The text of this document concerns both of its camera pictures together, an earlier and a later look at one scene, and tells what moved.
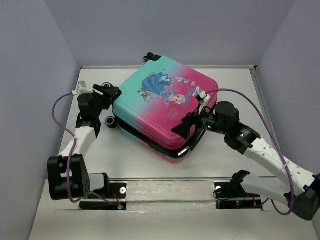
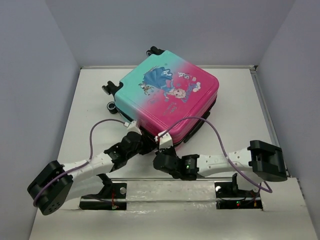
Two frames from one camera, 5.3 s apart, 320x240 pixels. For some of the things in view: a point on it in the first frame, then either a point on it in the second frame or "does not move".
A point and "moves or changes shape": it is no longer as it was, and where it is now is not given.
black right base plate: x=230 y=195 does not move
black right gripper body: x=208 y=122 → x=170 y=151
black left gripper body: x=102 y=102 → x=146 y=147
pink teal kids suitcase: x=155 y=98 moves or changes shape
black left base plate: x=113 y=198 does not move
